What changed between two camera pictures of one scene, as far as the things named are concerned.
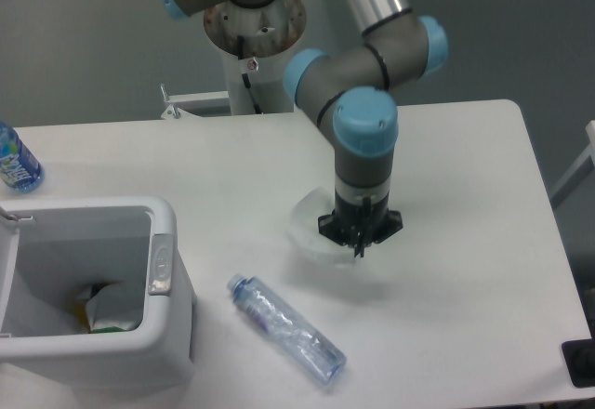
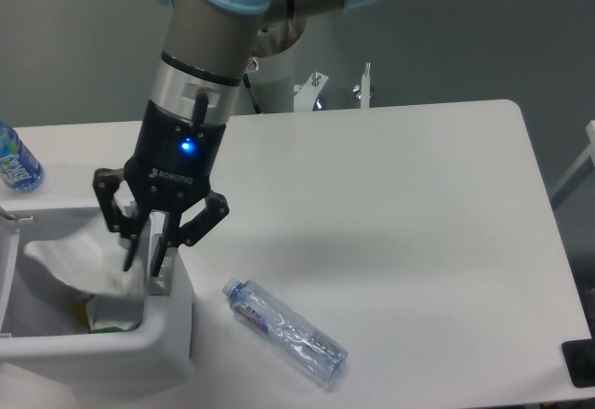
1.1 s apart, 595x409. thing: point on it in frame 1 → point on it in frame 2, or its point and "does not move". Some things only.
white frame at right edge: x=580 y=170 does not move
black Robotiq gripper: x=360 y=223 → x=173 y=164
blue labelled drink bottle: x=19 y=169 does not move
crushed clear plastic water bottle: x=287 y=329 does not move
